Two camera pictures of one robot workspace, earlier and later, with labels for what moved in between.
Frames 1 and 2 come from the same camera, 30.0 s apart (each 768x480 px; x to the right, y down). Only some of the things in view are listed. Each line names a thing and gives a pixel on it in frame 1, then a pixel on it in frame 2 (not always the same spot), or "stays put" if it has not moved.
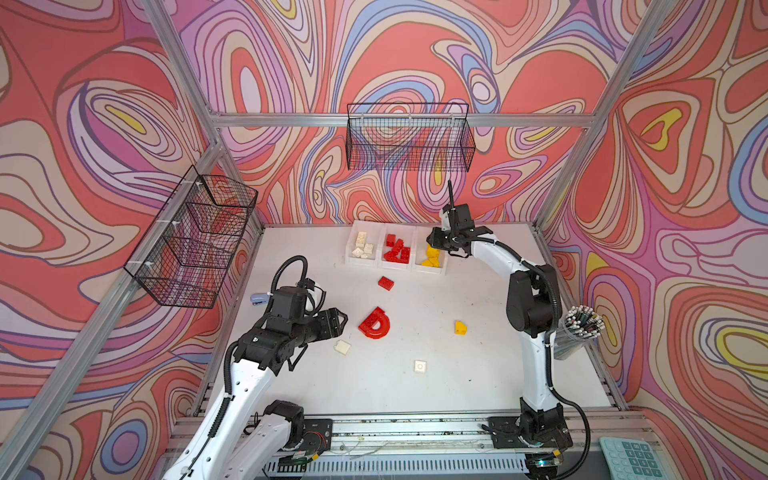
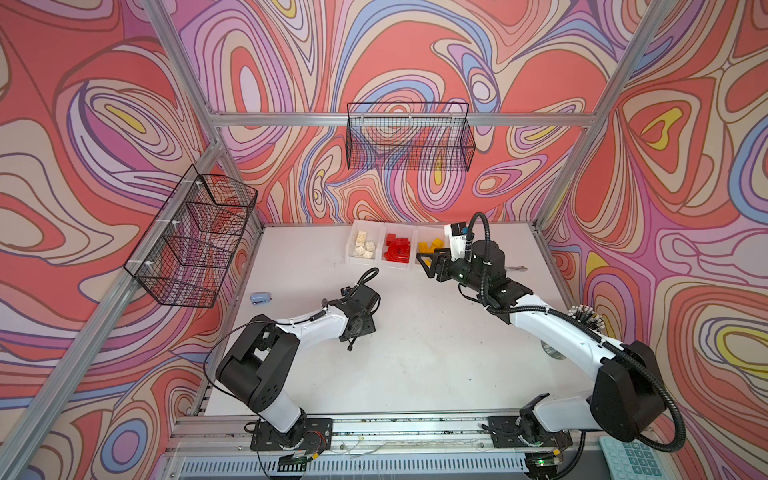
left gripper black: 329,323 to 370,326
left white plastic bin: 364,244 stays put
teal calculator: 631,459 stays put
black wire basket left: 187,253 stays put
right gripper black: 435,233 to 444,260
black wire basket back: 409,136 stays put
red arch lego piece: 366,327 to 397,249
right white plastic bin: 425,258 stays put
